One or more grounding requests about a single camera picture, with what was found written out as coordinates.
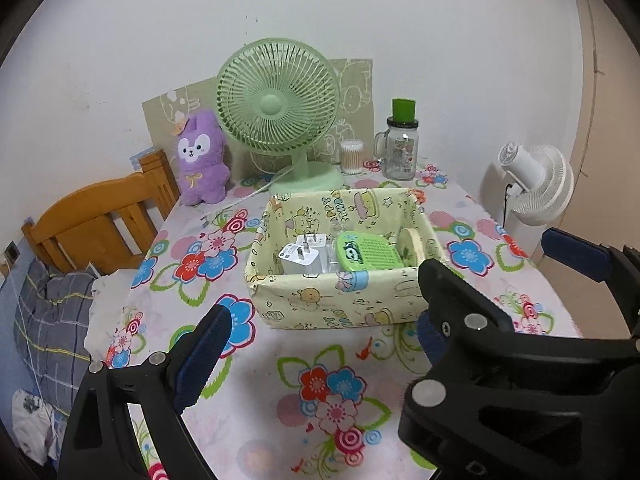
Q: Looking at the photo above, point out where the green panda case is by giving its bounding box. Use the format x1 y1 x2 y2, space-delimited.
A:
334 231 404 272

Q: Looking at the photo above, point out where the white power charger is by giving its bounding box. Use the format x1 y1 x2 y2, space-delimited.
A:
296 232 332 275
276 242 315 277

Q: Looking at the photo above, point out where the green desk fan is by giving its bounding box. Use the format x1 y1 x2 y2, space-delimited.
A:
216 37 345 196

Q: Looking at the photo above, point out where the grey plaid bedding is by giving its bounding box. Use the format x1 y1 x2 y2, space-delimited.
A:
0 257 98 411

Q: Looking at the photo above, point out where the purple plush toy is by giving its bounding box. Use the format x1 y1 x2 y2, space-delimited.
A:
175 109 232 207

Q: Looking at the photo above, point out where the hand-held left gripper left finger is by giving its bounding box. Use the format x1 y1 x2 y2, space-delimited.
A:
57 304 232 480

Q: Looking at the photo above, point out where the white fan power cable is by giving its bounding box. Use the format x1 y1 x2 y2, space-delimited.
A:
200 170 296 226

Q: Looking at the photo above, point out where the beige door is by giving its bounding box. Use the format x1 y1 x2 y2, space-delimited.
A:
572 0 640 256

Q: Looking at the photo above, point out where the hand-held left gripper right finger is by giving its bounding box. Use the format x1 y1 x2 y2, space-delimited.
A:
417 310 448 368

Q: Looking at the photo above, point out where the beige cartoon print board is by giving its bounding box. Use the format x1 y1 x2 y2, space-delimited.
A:
141 57 376 181

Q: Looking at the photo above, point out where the round wooden cartoon ornament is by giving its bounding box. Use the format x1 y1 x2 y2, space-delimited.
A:
399 227 422 268

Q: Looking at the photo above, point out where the wooden chair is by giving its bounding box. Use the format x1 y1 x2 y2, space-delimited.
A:
21 149 181 276

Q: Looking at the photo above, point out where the glass jar with green lid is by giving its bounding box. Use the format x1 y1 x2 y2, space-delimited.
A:
372 98 420 181

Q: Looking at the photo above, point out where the white printed cloth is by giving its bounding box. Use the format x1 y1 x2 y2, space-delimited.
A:
11 389 60 467

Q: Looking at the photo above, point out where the yellow cartoon print box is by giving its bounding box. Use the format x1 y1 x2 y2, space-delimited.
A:
244 187 448 332

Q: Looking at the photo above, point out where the clear cotton swab container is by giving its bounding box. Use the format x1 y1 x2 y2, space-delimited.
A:
340 139 366 176

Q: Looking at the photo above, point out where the white standing fan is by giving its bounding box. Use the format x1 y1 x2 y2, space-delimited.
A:
496 142 575 236

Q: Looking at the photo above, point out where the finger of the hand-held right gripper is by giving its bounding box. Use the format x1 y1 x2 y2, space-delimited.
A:
400 259 640 436
541 227 640 338

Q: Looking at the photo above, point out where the black standing fan cable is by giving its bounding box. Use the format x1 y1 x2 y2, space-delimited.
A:
502 182 517 226

